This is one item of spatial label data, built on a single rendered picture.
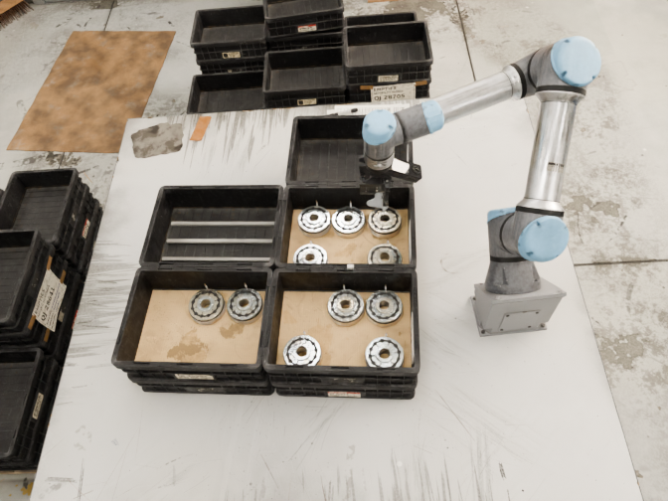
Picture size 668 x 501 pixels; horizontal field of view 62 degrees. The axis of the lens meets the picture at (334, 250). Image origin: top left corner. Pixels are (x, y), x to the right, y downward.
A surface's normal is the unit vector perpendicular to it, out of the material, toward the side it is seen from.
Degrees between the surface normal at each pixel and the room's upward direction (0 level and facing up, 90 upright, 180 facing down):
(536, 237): 50
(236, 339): 0
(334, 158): 0
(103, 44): 0
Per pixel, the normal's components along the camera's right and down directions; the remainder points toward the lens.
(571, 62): 0.17, 0.02
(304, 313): -0.07, -0.54
